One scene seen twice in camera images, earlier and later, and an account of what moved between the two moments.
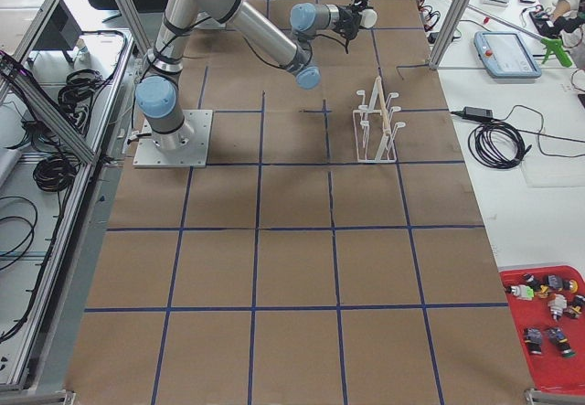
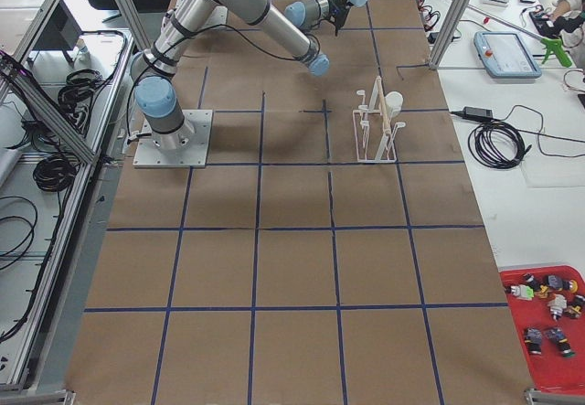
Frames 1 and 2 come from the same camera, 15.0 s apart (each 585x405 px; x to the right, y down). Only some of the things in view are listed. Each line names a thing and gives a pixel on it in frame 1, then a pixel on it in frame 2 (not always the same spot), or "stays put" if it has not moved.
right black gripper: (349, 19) -> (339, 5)
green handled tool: (555, 46) stays put
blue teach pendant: (504, 56) stays put
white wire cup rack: (374, 130) stays put
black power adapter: (474, 112) stays put
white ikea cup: (368, 17) -> (393, 101)
